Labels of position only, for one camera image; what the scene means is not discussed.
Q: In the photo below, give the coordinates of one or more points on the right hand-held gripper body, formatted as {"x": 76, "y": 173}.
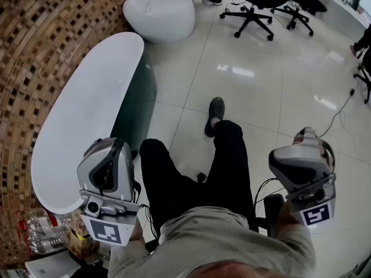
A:
{"x": 316, "y": 210}

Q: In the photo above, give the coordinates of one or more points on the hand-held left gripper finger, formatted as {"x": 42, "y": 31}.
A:
{"x": 87, "y": 161}
{"x": 124, "y": 172}

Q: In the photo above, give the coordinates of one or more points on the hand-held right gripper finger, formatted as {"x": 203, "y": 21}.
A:
{"x": 326, "y": 161}
{"x": 292, "y": 154}

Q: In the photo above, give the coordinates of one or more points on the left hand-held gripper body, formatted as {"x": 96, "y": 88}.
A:
{"x": 107, "y": 230}

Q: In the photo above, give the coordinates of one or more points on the person's left forearm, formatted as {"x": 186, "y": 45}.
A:
{"x": 136, "y": 234}

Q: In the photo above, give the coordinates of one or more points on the person's right forearm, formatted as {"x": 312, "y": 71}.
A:
{"x": 287, "y": 221}

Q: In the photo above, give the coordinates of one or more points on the white oval bathtub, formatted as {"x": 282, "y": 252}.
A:
{"x": 87, "y": 111}

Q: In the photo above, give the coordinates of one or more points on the yellow patterned bag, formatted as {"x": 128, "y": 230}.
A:
{"x": 82, "y": 243}

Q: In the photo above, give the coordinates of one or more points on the pack of clear plastic bottles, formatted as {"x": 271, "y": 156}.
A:
{"x": 43, "y": 233}

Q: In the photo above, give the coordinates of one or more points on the person's black trousers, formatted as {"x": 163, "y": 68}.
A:
{"x": 226, "y": 166}

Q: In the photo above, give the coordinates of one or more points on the white box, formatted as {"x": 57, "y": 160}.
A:
{"x": 49, "y": 266}

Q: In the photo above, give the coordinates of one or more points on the person's dark shoe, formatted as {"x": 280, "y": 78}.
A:
{"x": 216, "y": 111}

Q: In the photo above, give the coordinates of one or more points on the person's grey shirt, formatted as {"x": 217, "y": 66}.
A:
{"x": 208, "y": 236}

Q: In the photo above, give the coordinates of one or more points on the white desk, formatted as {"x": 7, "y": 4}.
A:
{"x": 342, "y": 13}

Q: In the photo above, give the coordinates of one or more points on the white toilet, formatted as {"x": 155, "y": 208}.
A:
{"x": 162, "y": 16}

